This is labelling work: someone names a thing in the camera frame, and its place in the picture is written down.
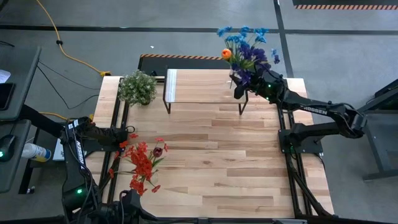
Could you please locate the black tablet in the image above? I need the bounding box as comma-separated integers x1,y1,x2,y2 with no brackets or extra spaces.
0,82,16,111

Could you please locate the maroon artificial tulip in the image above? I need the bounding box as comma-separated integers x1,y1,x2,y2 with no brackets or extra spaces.
149,146,165,187

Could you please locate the black computer mouse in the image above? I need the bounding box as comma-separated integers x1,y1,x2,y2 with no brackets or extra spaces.
0,134,17,163

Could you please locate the white spray bottle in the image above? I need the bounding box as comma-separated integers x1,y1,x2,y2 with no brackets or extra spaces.
21,142,53,163

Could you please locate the purple artificial flower bunch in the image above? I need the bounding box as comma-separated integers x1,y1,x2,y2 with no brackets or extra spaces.
231,41,281,87

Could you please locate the white box with logo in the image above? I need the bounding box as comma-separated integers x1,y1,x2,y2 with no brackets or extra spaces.
52,138,66,162

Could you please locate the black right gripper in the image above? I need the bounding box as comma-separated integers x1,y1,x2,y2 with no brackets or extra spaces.
233,68,286,104

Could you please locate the thin black floor cable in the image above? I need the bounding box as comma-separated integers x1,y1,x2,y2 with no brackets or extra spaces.
36,60,101,91
36,65,100,110

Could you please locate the blue artificial flower bunch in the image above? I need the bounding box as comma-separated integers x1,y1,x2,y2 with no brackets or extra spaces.
216,26,280,73

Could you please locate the white paper sheet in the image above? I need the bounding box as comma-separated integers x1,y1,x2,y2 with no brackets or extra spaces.
0,69,12,85

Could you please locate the black metal cart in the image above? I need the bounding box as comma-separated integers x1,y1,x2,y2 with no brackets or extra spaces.
343,78,398,182

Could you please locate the wooden shelf black metal frame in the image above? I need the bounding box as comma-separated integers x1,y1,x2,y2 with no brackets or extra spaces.
163,66,253,116

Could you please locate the silver aluminium rail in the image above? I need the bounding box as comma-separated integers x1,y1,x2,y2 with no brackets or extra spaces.
272,218,308,224

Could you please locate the grey desk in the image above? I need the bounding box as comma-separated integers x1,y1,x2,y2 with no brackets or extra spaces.
0,45,42,123
0,119,32,194

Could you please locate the yellow cable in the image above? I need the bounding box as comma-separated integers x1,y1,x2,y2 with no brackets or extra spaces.
35,0,112,78
39,111,95,123

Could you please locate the green potted plant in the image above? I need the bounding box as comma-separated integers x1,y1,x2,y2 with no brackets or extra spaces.
117,70,158,106

